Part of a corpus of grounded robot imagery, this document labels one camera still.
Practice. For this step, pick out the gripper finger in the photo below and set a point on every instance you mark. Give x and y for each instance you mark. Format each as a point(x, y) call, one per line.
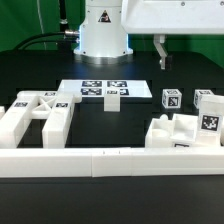
point(165, 59)

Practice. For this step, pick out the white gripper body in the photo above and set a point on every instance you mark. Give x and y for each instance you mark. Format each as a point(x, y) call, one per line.
point(173, 17)

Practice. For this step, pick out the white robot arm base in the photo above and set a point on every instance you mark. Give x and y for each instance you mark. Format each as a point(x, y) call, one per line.
point(102, 39)

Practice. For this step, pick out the white chair back frame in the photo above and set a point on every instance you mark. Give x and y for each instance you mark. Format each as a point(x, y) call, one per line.
point(55, 108)

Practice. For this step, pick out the white chair seat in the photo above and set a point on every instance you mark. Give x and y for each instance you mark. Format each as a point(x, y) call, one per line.
point(180, 131)

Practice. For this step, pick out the white tagged cube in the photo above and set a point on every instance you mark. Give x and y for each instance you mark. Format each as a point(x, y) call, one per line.
point(198, 95)
point(171, 98)

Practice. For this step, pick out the white tag plate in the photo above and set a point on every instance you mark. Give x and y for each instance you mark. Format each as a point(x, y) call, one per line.
point(97, 88)

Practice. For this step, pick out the white tagged cube near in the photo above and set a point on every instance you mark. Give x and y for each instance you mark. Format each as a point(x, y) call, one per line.
point(171, 98)

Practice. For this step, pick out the white U-shaped fence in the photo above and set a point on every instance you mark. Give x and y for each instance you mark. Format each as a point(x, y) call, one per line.
point(96, 162)

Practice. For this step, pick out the white tagged cube far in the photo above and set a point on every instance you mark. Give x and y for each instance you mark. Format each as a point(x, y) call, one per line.
point(198, 95)

